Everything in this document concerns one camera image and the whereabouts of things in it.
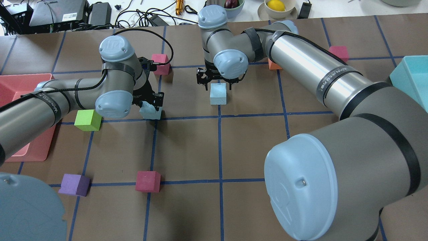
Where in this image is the purple foam block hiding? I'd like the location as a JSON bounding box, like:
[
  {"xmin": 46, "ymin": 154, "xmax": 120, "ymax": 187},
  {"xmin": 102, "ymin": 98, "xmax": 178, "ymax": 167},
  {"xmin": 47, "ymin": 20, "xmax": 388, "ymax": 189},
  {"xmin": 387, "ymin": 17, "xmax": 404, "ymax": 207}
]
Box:
[{"xmin": 58, "ymin": 174, "xmax": 91, "ymax": 197}]

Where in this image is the green foam block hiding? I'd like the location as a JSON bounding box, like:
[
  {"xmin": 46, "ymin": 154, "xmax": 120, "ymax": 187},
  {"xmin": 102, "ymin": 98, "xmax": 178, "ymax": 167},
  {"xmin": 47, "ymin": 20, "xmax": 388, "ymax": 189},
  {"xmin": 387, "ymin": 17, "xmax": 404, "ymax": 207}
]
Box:
[{"xmin": 74, "ymin": 109, "xmax": 102, "ymax": 132}]

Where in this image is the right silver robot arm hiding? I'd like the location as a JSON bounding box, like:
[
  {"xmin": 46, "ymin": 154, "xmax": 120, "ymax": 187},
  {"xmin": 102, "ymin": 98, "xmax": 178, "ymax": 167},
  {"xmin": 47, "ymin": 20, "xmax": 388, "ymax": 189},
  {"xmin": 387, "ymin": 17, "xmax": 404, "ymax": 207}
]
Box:
[{"xmin": 198, "ymin": 5, "xmax": 427, "ymax": 241}]

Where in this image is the bowl with red fruit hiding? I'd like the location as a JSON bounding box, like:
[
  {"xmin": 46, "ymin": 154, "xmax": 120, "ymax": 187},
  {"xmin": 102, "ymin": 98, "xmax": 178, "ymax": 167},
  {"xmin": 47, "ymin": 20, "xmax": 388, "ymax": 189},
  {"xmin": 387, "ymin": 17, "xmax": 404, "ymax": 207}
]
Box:
[{"xmin": 218, "ymin": 0, "xmax": 245, "ymax": 18}]

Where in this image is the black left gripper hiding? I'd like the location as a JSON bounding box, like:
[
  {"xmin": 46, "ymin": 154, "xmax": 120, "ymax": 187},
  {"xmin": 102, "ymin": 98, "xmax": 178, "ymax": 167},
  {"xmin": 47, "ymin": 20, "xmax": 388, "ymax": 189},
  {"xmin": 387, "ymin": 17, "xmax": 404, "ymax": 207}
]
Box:
[{"xmin": 133, "ymin": 57, "xmax": 165, "ymax": 108}]

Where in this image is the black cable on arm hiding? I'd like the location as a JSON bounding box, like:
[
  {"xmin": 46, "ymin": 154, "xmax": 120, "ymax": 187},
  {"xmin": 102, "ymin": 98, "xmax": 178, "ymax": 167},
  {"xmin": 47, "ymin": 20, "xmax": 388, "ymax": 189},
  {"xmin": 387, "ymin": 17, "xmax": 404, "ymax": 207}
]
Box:
[{"xmin": 0, "ymin": 28, "xmax": 174, "ymax": 111}]

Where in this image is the orange handled tool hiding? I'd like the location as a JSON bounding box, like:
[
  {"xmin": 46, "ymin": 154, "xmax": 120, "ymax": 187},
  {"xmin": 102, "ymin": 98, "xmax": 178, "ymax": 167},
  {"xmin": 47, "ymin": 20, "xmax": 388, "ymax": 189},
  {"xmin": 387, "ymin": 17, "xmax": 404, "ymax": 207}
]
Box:
[{"xmin": 175, "ymin": 0, "xmax": 184, "ymax": 16}]

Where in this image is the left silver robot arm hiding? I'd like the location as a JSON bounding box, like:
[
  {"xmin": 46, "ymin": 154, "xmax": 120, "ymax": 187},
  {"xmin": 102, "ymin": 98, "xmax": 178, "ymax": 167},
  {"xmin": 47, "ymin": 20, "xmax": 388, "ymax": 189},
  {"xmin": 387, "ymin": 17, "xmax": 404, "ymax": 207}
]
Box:
[{"xmin": 0, "ymin": 33, "xmax": 164, "ymax": 164}]

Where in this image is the pink foam block right side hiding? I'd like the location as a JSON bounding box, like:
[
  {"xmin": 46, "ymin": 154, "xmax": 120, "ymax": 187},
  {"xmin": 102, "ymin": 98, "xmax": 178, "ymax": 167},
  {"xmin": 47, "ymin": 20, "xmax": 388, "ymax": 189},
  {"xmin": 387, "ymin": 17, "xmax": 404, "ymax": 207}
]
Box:
[{"xmin": 329, "ymin": 46, "xmax": 349, "ymax": 63}]

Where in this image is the black electronics box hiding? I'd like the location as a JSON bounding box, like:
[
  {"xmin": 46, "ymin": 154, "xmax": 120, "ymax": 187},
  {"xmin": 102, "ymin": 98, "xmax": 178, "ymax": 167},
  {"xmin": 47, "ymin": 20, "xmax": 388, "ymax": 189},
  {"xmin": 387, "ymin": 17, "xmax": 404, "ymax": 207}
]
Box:
[{"xmin": 29, "ymin": 0, "xmax": 90, "ymax": 28}]

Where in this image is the pink foam block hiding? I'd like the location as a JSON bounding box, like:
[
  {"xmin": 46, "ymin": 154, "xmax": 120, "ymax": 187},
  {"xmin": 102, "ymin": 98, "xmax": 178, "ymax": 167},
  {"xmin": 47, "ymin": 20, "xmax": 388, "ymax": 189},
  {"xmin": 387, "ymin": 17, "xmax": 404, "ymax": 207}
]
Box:
[
  {"xmin": 329, "ymin": 46, "xmax": 349, "ymax": 63},
  {"xmin": 151, "ymin": 54, "xmax": 170, "ymax": 75},
  {"xmin": 135, "ymin": 171, "xmax": 162, "ymax": 193}
]

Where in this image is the bowl with yellow lemon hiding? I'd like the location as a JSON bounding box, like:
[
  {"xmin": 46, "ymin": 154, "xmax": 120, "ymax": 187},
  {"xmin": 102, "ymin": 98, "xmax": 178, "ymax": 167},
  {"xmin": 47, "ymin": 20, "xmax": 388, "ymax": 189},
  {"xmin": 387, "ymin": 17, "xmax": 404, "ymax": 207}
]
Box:
[{"xmin": 258, "ymin": 0, "xmax": 298, "ymax": 20}]

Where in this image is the pink plastic tray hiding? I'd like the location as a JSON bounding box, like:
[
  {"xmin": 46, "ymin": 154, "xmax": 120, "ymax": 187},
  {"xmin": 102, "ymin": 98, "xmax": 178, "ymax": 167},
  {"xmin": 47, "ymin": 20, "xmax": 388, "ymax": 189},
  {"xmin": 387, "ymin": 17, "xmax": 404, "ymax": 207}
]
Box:
[{"xmin": 0, "ymin": 73, "xmax": 55, "ymax": 162}]

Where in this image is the pink foam block far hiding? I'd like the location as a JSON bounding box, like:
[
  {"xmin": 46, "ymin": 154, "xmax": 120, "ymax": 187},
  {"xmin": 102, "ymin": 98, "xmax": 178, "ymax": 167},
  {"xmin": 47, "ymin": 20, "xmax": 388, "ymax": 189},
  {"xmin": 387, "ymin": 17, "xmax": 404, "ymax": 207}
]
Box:
[{"xmin": 151, "ymin": 54, "xmax": 170, "ymax": 75}]

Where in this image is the light blue plastic tray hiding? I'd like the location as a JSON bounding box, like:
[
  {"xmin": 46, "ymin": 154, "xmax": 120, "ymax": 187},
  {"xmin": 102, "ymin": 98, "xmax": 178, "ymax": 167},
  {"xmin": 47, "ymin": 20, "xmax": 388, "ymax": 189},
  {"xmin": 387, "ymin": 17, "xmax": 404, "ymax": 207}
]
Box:
[{"xmin": 390, "ymin": 55, "xmax": 428, "ymax": 111}]

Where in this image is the orange foam block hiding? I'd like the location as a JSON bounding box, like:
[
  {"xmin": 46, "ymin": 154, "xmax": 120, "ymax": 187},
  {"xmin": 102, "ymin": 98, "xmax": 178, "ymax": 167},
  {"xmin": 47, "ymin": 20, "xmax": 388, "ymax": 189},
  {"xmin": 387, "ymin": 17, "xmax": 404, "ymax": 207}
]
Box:
[{"xmin": 268, "ymin": 58, "xmax": 283, "ymax": 70}]

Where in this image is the light blue foam block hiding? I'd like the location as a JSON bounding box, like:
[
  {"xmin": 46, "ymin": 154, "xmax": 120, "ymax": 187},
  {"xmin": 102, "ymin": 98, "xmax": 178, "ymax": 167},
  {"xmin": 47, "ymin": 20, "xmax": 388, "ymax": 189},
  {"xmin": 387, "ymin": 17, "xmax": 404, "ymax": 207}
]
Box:
[
  {"xmin": 139, "ymin": 101, "xmax": 163, "ymax": 119},
  {"xmin": 210, "ymin": 83, "xmax": 227, "ymax": 105}
]

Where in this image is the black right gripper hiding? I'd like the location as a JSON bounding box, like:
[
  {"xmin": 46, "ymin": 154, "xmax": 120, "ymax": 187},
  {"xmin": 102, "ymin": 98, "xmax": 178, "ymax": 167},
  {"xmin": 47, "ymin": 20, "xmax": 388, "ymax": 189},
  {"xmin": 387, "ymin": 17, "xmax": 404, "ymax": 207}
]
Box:
[{"xmin": 196, "ymin": 68, "xmax": 248, "ymax": 91}]

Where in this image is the pink foam block near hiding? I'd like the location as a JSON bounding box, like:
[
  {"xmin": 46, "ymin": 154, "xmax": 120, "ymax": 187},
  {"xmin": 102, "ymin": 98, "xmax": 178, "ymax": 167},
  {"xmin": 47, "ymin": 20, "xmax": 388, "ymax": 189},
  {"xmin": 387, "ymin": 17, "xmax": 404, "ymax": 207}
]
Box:
[{"xmin": 135, "ymin": 171, "xmax": 162, "ymax": 193}]

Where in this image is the black power adapter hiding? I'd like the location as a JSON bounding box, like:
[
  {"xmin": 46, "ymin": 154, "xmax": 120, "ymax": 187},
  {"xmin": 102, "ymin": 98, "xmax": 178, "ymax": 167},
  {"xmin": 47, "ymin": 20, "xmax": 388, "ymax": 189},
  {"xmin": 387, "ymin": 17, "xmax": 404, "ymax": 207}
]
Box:
[{"xmin": 88, "ymin": 2, "xmax": 112, "ymax": 26}]

